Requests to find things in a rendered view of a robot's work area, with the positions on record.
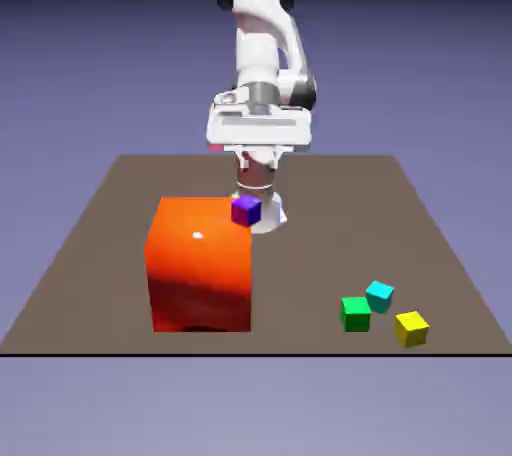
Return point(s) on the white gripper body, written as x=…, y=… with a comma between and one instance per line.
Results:
x=258, y=130

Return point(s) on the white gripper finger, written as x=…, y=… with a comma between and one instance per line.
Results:
x=244, y=158
x=274, y=158

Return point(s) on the small purple cube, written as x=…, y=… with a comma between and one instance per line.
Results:
x=246, y=210

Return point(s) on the small green cube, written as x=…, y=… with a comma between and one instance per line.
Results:
x=355, y=314

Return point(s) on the small cyan cube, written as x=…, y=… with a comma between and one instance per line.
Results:
x=380, y=296

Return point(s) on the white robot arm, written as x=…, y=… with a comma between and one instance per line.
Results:
x=256, y=52

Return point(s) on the small yellow cube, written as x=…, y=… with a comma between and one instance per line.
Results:
x=411, y=328

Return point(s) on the large orange box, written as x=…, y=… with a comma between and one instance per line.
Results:
x=199, y=264

